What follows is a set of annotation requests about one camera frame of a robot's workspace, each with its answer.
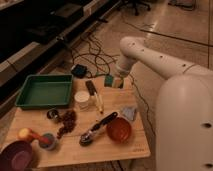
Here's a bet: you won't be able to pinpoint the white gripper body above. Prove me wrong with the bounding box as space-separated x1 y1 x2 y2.
115 56 134 78

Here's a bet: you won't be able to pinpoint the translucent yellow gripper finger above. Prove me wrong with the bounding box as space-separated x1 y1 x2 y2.
114 77 124 88

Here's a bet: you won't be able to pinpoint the green sponge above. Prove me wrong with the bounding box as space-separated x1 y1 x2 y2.
104 75 114 87

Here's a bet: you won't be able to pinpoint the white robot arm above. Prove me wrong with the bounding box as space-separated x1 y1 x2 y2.
115 36 213 171

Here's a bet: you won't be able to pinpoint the green plastic tray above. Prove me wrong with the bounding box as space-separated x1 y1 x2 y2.
15 75 73 110

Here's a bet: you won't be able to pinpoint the white round jar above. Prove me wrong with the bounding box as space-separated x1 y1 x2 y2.
74 91 90 110

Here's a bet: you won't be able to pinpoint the black power adapter box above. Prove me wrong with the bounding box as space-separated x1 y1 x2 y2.
71 64 87 78

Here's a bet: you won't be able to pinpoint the wooden table board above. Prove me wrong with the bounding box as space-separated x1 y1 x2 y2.
3 77 150 168

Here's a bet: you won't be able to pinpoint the orange red bowl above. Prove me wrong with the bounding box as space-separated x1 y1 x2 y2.
106 117 132 143

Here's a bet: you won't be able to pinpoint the brown grape bunch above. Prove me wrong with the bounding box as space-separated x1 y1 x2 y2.
57 110 77 139

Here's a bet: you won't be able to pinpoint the black office chair base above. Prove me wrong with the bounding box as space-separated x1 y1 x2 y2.
117 0 151 16

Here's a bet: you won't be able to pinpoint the small silver metal cup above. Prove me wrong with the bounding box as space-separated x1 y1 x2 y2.
46 109 60 123

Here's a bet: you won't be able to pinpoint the small grey cup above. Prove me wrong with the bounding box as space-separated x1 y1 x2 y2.
39 133 57 151

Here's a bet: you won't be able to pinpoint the dark shelf unit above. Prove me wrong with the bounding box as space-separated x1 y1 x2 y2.
0 0 118 104

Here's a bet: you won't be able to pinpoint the yellow red toy utensil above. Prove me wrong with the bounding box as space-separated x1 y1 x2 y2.
18 128 41 141

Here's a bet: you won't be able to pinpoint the purple bowl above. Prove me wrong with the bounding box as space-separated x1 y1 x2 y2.
0 141 33 171

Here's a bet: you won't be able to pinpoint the tangled black cables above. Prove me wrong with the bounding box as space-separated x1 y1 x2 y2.
56 31 128 79

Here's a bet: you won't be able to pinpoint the black handled ice cream scoop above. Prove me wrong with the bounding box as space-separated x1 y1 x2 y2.
79 112 118 146

